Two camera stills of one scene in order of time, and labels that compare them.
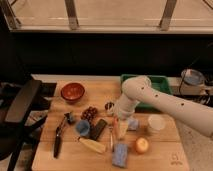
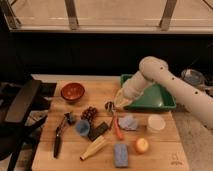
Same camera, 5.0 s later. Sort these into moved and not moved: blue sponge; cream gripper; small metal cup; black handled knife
Moved: cream gripper
Not moved: black handled knife; blue sponge; small metal cup
